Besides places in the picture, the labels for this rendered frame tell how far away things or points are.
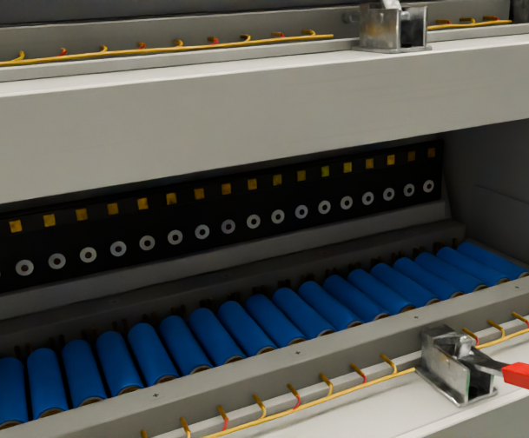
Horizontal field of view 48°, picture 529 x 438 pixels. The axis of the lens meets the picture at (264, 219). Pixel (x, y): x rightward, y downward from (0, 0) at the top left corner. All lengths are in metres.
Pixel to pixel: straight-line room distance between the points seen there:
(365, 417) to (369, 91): 0.17
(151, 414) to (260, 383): 0.06
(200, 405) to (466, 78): 0.23
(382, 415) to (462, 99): 0.18
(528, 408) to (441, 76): 0.19
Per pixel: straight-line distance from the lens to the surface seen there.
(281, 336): 0.37
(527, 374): 0.31
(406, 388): 0.36
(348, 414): 0.34
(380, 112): 0.33
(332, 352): 0.35
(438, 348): 0.36
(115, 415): 0.32
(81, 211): 0.41
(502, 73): 0.38
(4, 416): 0.34
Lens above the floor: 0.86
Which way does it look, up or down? 1 degrees down
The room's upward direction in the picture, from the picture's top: 11 degrees counter-clockwise
